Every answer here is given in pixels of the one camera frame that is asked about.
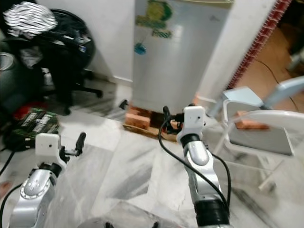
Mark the black flat bag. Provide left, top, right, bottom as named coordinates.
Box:
left=4, top=131, right=39, bottom=153

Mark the small red object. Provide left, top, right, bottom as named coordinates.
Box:
left=17, top=102, right=39, bottom=118

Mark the black clothes pile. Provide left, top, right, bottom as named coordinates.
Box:
left=7, top=10, right=96, bottom=72

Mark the thin black floor cable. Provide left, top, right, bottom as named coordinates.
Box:
left=256, top=58, right=283, bottom=95

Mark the grey robot leg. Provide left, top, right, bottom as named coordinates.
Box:
left=119, top=218, right=171, bottom=228
left=76, top=216, right=117, bottom=228

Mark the grey left robot leg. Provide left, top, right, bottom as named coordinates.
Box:
left=76, top=216, right=117, bottom=228

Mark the white black striped cloth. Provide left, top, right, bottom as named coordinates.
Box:
left=3, top=2, right=57, bottom=39

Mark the grey right robot leg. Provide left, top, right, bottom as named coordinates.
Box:
left=119, top=218, right=171, bottom=228

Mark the blue round fridge magnet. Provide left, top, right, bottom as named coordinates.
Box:
left=135, top=43, right=148, bottom=56

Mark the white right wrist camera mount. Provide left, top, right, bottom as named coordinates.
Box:
left=176, top=105, right=208, bottom=143

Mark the green drink carton pack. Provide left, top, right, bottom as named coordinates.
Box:
left=15, top=107, right=62, bottom=143

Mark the person's bare foot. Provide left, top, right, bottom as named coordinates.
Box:
left=0, top=182, right=13, bottom=199

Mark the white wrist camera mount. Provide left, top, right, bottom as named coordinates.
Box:
left=35, top=133, right=63, bottom=165
left=176, top=105, right=208, bottom=143

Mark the dark grey bulky bag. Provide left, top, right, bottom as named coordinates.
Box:
left=0, top=66, right=49, bottom=136

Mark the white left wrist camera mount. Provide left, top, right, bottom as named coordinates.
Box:
left=35, top=133, right=63, bottom=165

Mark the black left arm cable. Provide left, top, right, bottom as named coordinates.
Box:
left=0, top=150, right=16, bottom=176
left=0, top=183, right=24, bottom=228

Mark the white plastic chair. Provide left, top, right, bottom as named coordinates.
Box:
left=218, top=100, right=304, bottom=193

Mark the grey fridge door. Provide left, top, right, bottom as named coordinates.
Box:
left=131, top=0, right=232, bottom=114

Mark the grey round fan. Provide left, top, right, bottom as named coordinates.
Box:
left=0, top=51, right=17, bottom=73

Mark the black office chair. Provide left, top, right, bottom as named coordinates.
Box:
left=5, top=9, right=104, bottom=116

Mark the green yellow logo sticker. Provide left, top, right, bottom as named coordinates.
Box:
left=135, top=0, right=174, bottom=39

